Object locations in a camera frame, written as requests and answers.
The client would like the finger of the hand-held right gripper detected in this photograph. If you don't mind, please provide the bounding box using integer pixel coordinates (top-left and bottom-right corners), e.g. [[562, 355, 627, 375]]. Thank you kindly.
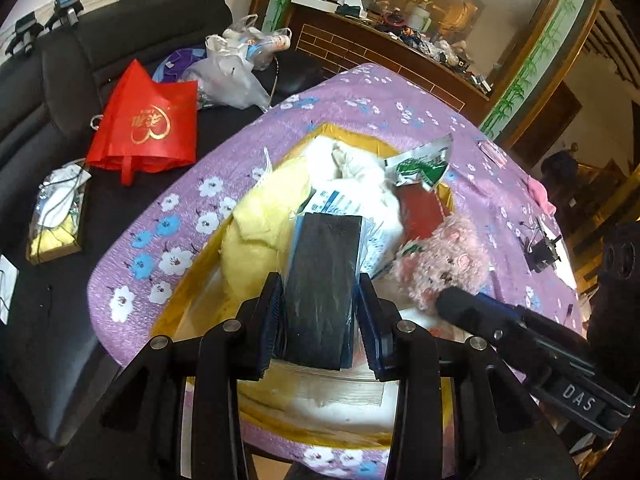
[[435, 287, 551, 386]]

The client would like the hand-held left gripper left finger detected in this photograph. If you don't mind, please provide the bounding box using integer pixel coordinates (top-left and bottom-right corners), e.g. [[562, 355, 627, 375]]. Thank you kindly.
[[50, 272, 284, 480]]

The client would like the yellow wooden tray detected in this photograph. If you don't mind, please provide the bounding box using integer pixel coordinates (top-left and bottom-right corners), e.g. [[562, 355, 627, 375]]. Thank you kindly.
[[150, 120, 456, 448]]

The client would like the black clip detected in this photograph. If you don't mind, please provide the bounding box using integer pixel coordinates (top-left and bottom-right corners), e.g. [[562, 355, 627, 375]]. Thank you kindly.
[[522, 217, 563, 273]]

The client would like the white foam lid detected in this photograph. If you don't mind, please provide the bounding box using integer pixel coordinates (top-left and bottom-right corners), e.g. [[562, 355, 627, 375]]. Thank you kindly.
[[547, 232, 581, 291]]

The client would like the purple floral cloth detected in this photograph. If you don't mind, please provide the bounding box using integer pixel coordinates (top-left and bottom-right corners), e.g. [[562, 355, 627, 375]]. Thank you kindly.
[[86, 62, 586, 480]]

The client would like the clear small plastic pack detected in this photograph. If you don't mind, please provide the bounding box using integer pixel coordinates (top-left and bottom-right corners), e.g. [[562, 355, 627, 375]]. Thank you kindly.
[[477, 137, 511, 166]]

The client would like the pink plush toy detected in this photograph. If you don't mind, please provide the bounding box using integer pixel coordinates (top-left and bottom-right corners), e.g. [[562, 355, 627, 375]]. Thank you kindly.
[[390, 212, 493, 316]]

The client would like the purple fabric item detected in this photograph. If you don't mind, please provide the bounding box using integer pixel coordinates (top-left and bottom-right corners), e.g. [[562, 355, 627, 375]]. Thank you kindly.
[[152, 47, 208, 83]]

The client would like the white plastic bag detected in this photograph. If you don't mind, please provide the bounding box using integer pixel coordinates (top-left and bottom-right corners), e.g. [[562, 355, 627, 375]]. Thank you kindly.
[[182, 35, 271, 111]]

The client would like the clear bag with bottles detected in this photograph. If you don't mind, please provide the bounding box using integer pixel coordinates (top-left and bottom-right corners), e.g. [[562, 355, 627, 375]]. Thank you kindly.
[[222, 14, 293, 72]]

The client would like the wooden counter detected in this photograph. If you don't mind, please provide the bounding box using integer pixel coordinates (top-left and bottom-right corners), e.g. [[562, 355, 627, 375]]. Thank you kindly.
[[287, 2, 493, 121]]

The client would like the black sofa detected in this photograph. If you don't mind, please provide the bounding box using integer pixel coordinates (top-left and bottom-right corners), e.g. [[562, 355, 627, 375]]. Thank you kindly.
[[0, 0, 326, 461]]

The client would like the clutter of small items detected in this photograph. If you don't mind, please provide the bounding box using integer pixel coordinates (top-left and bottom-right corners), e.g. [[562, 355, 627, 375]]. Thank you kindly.
[[335, 0, 491, 96]]

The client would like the clear bag with white cables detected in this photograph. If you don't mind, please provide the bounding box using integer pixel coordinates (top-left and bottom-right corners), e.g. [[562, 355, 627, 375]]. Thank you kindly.
[[26, 162, 93, 266]]

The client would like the white flat box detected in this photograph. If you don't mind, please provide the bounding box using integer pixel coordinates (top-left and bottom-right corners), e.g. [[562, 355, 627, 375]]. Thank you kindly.
[[291, 0, 346, 13]]

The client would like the black blue pack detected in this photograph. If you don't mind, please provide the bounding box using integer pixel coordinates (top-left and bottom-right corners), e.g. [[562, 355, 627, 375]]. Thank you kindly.
[[280, 212, 368, 371]]

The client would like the bamboo painted wooden frame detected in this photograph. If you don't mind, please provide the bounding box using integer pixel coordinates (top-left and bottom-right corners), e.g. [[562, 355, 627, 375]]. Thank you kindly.
[[255, 0, 606, 151]]

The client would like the small pink cloth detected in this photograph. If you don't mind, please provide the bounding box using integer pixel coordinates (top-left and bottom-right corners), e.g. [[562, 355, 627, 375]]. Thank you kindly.
[[527, 175, 558, 216]]

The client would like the white green printed packet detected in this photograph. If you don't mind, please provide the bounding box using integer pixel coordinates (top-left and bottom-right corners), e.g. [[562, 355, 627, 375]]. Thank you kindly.
[[384, 135, 453, 193]]

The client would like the white towel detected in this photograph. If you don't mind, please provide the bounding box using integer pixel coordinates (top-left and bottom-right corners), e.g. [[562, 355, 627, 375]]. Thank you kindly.
[[305, 137, 401, 241]]

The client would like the red shopping bag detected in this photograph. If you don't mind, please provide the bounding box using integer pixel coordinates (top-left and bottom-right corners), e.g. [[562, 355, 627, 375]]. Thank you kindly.
[[85, 59, 200, 187]]

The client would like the yellow towel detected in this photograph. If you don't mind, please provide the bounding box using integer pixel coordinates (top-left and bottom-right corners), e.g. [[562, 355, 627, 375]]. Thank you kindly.
[[220, 162, 313, 306]]

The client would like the white paper sheet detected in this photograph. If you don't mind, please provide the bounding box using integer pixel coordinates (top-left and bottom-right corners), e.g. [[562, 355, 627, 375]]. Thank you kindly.
[[0, 255, 20, 326]]

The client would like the dark red packet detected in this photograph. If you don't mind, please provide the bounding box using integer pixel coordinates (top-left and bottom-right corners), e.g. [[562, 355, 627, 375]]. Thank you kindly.
[[397, 180, 446, 241]]

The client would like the small black clamp device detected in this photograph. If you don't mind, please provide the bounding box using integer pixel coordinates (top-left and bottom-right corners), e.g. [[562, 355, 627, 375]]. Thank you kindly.
[[5, 11, 43, 56], [45, 0, 86, 31]]

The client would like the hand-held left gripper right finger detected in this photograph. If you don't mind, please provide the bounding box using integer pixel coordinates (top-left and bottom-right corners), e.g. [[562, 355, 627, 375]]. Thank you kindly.
[[357, 274, 576, 480]]

